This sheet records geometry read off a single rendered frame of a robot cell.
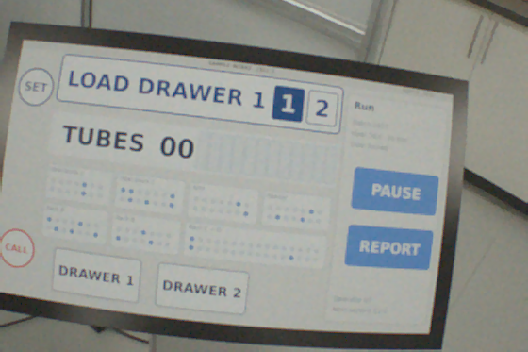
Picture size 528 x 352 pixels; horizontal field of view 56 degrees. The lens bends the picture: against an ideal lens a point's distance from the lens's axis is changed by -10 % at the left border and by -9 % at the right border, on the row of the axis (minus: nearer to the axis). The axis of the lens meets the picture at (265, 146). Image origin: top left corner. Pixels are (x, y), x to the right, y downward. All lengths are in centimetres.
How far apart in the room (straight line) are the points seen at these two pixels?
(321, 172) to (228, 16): 84
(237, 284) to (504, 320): 169
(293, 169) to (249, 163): 5
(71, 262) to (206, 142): 19
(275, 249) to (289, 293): 5
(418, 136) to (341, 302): 20
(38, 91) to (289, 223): 30
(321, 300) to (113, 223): 23
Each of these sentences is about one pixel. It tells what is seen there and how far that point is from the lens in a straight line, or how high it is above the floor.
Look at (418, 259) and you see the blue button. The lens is 60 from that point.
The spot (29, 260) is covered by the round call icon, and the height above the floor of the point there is 101.
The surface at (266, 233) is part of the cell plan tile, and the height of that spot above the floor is 105.
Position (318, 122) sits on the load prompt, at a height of 114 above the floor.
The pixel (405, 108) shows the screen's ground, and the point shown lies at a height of 117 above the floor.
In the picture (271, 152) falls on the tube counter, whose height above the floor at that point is 112.
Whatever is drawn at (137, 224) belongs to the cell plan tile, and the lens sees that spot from 55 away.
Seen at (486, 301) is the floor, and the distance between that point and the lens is 218.
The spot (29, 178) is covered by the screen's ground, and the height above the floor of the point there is 107.
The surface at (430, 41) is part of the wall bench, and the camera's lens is 252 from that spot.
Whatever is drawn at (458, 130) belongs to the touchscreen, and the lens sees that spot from 62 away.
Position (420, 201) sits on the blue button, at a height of 109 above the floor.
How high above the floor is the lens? 144
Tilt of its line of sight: 35 degrees down
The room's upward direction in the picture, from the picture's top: 11 degrees clockwise
